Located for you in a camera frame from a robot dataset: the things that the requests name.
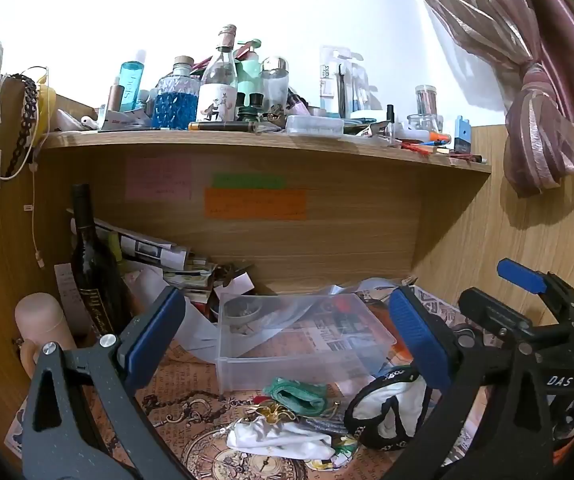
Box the yellow plastic thing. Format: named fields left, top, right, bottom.
left=36, top=84, right=59, bottom=137

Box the small blue box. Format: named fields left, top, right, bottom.
left=454, top=115, right=473, bottom=154

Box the black trimmed white underwear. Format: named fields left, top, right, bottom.
left=344, top=366, right=438, bottom=451

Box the clear plastic box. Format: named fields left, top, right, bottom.
left=215, top=292, right=399, bottom=394

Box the mint green pump bottle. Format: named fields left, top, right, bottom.
left=236, top=37, right=264, bottom=97

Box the white cable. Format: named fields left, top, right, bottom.
left=0, top=64, right=52, bottom=268

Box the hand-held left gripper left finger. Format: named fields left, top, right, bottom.
left=21, top=286, right=198, bottom=480

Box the pink striped curtain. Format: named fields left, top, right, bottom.
left=401, top=0, right=574, bottom=199

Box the light blue bottle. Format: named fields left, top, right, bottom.
left=119, top=49, right=147, bottom=112

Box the toothbrush pack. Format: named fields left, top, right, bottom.
left=319, top=45, right=369, bottom=119

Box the clock print table mat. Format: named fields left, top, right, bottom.
left=6, top=282, right=498, bottom=480

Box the small bowl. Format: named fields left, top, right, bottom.
left=223, top=297, right=264, bottom=322

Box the green sticky note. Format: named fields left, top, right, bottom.
left=211, top=173, right=287, bottom=190

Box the clear plastic film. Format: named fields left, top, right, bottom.
left=182, top=280, right=418, bottom=356

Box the green cloth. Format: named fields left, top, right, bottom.
left=264, top=377, right=329, bottom=416

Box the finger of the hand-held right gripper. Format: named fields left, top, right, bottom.
left=498, top=258, right=574, bottom=313
left=458, top=287, right=536, bottom=342

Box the wooden shelf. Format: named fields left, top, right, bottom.
left=37, top=127, right=492, bottom=177

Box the black lace band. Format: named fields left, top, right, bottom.
left=2, top=74, right=39, bottom=179

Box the gold ornament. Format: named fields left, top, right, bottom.
left=248, top=404, right=299, bottom=425

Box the glass bottle with blue liquid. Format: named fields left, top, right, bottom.
left=151, top=55, right=201, bottom=130

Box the dark wine bottle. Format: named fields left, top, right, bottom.
left=69, top=183, right=134, bottom=337

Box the low glass jar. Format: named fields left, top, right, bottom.
left=406, top=113, right=443, bottom=134

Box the pink sticky note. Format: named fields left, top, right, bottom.
left=126, top=157, right=192, bottom=201

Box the dark pen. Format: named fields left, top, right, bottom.
left=188, top=120, right=259, bottom=132

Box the clear bottle with white label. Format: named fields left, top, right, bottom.
left=200, top=24, right=240, bottom=124

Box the clear rectangular case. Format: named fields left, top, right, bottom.
left=286, top=114, right=346, bottom=136

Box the stack of papers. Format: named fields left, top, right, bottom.
left=70, top=216, right=255, bottom=311

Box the clear jar with silver cap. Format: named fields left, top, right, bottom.
left=259, top=56, right=290, bottom=112

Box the orange sticky note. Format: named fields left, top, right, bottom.
left=204, top=188, right=308, bottom=220

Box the dark metal chain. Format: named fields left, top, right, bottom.
left=138, top=393, right=250, bottom=413

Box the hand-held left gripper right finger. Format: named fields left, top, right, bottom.
left=382, top=286, right=568, bottom=480

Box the clear jar with sticks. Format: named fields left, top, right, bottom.
left=415, top=84, right=439, bottom=117

